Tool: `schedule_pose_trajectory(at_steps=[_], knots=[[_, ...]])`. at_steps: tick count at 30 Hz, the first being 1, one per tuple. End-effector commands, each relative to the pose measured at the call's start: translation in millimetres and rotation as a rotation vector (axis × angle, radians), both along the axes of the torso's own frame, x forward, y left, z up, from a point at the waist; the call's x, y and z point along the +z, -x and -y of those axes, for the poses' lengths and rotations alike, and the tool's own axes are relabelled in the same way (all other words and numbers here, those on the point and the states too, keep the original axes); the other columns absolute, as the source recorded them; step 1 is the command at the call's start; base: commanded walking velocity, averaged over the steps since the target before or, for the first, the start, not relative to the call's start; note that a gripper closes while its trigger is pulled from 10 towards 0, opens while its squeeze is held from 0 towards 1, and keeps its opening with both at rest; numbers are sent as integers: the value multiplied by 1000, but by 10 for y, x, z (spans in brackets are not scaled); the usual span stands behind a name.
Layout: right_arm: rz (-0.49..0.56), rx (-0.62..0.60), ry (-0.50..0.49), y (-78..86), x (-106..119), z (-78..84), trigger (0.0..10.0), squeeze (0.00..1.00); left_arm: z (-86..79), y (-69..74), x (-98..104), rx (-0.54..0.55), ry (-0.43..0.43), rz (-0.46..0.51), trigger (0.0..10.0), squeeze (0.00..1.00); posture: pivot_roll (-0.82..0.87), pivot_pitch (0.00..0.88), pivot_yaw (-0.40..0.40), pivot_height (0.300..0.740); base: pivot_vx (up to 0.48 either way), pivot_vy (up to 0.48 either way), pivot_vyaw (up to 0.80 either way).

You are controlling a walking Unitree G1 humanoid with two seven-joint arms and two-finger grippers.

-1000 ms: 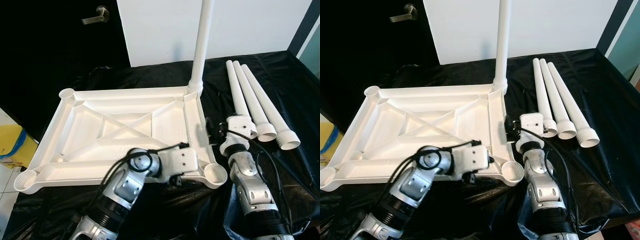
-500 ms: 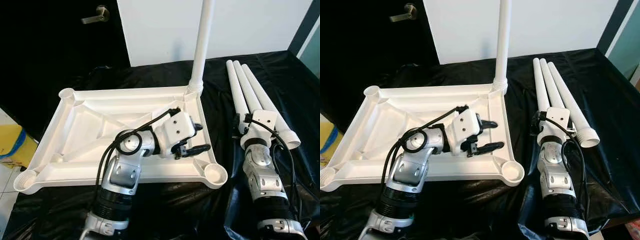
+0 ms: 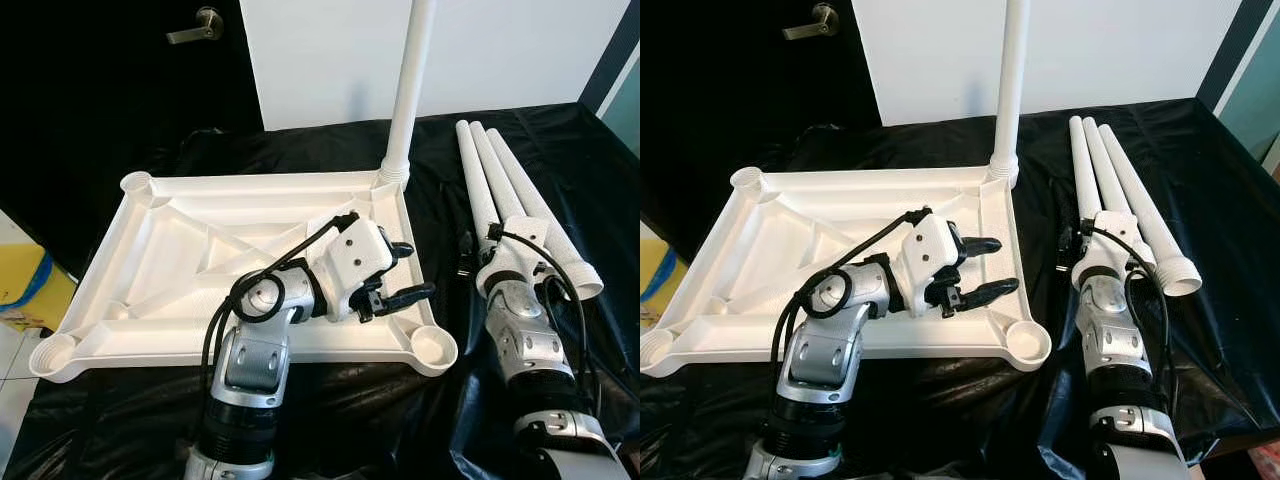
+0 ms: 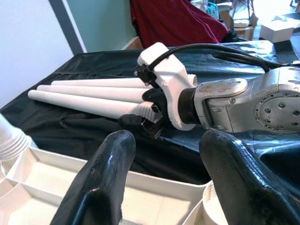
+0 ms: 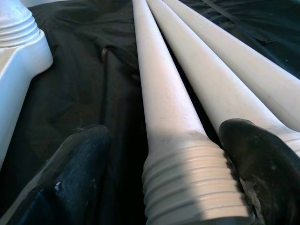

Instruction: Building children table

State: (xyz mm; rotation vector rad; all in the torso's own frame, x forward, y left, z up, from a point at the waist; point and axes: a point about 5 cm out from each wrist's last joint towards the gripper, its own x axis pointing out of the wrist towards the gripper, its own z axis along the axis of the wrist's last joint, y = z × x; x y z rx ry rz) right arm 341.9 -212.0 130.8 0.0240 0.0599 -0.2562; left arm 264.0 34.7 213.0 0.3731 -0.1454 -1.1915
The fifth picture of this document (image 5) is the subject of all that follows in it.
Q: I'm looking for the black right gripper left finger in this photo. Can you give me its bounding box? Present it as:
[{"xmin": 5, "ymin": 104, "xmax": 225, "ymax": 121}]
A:
[{"xmin": 0, "ymin": 124, "xmax": 113, "ymax": 225}]

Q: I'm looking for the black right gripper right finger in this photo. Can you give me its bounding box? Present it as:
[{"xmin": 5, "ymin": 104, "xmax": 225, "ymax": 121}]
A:
[{"xmin": 218, "ymin": 118, "xmax": 300, "ymax": 225}]

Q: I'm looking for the white plastic table leg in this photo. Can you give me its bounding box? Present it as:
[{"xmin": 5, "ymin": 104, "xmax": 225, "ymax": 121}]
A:
[
  {"xmin": 132, "ymin": 0, "xmax": 256, "ymax": 225},
  {"xmin": 163, "ymin": 0, "xmax": 300, "ymax": 132},
  {"xmin": 0, "ymin": 0, "xmax": 39, "ymax": 49},
  {"xmin": 146, "ymin": 0, "xmax": 300, "ymax": 158}
]

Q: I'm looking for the black plastic table cover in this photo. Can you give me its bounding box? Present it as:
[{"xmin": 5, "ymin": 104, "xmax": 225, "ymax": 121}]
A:
[{"xmin": 0, "ymin": 0, "xmax": 300, "ymax": 225}]

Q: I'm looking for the white plastic table top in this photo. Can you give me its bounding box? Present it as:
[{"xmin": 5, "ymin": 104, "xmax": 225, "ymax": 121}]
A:
[{"xmin": 0, "ymin": 30, "xmax": 54, "ymax": 165}]

